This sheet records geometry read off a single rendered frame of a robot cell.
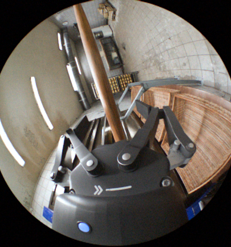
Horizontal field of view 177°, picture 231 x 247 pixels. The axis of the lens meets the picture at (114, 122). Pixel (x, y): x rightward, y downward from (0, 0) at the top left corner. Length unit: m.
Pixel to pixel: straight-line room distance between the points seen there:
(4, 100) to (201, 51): 2.62
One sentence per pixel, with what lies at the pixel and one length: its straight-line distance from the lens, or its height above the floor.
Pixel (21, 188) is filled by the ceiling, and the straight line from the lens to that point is 1.51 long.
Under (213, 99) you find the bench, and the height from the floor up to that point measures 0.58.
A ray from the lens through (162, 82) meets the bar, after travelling 0.65.
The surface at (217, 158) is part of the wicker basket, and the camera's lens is 0.74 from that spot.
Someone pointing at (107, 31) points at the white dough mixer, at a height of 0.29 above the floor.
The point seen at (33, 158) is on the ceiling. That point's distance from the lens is 1.52.
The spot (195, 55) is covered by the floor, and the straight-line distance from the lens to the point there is 1.32.
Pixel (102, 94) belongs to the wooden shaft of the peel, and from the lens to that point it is 0.16.
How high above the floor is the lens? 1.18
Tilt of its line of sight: 4 degrees up
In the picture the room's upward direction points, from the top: 106 degrees counter-clockwise
